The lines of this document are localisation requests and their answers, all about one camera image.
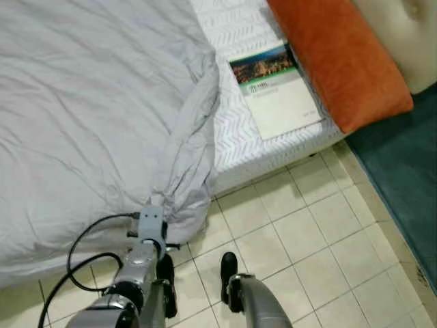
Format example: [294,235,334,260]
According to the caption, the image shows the grey duvet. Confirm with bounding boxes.
[0,0,221,288]

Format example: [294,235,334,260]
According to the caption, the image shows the orange velvet pillow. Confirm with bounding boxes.
[265,0,414,135]

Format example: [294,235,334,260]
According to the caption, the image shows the black left robot foot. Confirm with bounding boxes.
[156,253,178,319]

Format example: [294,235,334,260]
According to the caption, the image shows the black robot foot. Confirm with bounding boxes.
[219,251,240,305]
[156,253,178,319]

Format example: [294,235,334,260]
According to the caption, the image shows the black right robot foot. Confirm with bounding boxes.
[219,251,240,305]

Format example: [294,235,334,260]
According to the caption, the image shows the grey left robot leg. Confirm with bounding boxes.
[137,277,169,328]

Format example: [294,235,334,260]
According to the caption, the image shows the grey robot leg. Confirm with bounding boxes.
[227,273,294,328]
[137,277,169,328]

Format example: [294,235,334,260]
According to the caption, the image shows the white patterned mattress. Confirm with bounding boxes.
[188,0,349,195]

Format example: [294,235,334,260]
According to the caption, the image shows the grey right robot leg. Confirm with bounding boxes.
[227,273,294,328]

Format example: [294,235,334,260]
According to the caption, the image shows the white book with city photo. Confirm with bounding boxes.
[229,42,324,141]

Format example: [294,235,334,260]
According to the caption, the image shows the cream padded headboard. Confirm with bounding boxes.
[352,0,437,95]

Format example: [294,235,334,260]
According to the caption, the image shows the black left wrist camera cable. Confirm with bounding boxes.
[67,213,141,295]

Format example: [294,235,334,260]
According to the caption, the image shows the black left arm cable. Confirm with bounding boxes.
[38,251,125,328]

